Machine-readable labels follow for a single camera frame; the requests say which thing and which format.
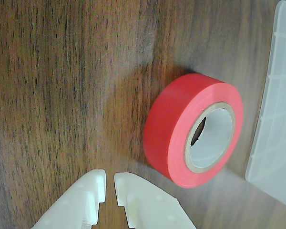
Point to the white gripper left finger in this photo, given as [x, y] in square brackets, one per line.
[81, 205]

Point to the clear plastic storage box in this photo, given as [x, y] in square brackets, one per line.
[281, 119]

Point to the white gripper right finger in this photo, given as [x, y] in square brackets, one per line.
[152, 210]

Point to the red tape roll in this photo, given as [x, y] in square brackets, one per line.
[162, 131]

